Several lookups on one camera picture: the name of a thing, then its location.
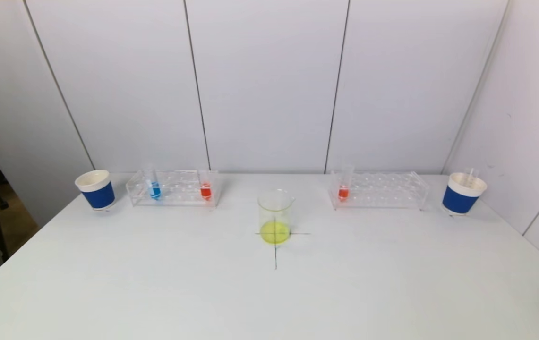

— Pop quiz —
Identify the white paper cup blue sleeve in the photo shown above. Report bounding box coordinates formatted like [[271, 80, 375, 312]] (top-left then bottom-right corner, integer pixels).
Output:
[[75, 170, 116, 211], [441, 172, 488, 217]]

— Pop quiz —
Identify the clear acrylic test tube rack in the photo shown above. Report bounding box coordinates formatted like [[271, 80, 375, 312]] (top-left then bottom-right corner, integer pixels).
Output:
[[329, 171, 429, 211], [126, 170, 222, 208]]

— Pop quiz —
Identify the clear glass beaker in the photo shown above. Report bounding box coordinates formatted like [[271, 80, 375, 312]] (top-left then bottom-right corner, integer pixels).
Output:
[[257, 188, 296, 245]]

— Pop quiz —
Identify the test tube with red pigment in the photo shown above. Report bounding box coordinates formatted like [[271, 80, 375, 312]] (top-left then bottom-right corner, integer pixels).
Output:
[[198, 165, 213, 202], [338, 164, 355, 203]]

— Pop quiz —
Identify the test tube with blue pigment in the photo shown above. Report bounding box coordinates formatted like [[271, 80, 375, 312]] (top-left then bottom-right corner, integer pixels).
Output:
[[145, 164, 163, 201]]

